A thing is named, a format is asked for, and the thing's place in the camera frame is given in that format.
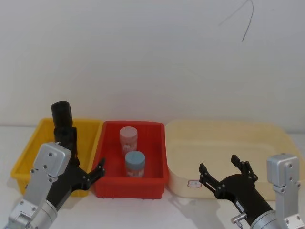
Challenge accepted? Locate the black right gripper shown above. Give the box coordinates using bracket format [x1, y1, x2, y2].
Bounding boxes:
[198, 154, 274, 217]

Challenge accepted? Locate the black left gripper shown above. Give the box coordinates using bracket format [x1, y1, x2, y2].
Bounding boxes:
[46, 127, 106, 212]

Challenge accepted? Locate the black cylindrical bottle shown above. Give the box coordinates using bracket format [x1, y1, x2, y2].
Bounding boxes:
[51, 100, 73, 129]

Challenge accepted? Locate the cream plastic bin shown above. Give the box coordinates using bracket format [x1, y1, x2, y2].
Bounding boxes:
[164, 119, 304, 200]

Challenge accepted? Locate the jar with pink lid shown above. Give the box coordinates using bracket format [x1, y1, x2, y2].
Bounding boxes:
[119, 126, 139, 157]

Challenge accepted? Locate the jar with blue lid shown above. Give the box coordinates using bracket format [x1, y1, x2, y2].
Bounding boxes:
[124, 150, 146, 178]

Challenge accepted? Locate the yellow plastic bin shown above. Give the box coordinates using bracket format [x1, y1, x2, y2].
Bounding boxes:
[11, 117, 103, 198]

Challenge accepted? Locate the red plastic bin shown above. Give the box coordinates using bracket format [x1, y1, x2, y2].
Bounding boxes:
[91, 120, 170, 199]

